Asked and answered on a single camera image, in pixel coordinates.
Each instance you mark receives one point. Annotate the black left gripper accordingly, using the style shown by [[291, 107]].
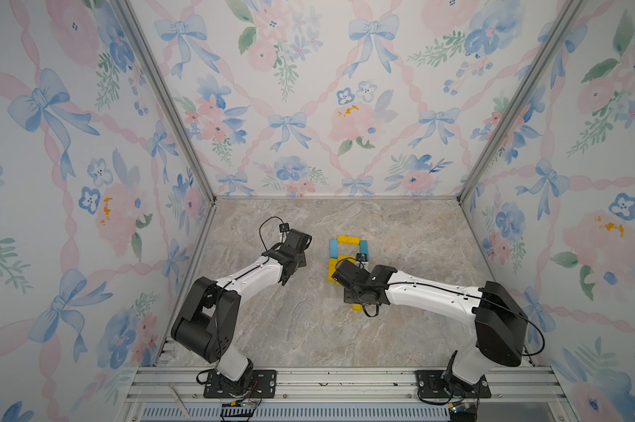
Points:
[[302, 260]]

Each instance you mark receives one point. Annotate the teal block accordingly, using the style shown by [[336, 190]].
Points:
[[363, 247]]

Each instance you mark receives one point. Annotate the light blue block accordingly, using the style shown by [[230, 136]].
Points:
[[333, 249]]

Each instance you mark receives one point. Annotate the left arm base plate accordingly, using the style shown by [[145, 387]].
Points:
[[255, 384]]

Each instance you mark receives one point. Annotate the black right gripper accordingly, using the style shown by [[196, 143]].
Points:
[[347, 296]]

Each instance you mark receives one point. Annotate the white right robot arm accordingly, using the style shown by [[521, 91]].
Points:
[[500, 325]]

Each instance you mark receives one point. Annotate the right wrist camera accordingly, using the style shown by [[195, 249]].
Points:
[[351, 274]]

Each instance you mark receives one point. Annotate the aluminium left corner post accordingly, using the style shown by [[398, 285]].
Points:
[[137, 40]]

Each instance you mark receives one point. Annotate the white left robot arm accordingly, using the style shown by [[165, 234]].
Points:
[[207, 320]]

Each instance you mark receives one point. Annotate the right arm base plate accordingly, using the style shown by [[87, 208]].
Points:
[[433, 387]]

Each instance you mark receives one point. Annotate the aluminium right corner post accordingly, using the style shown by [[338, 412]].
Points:
[[560, 28]]

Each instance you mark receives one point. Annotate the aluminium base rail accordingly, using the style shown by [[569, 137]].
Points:
[[348, 394]]

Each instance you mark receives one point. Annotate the aluminium corner post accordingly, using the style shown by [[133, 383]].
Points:
[[137, 40], [560, 28]]

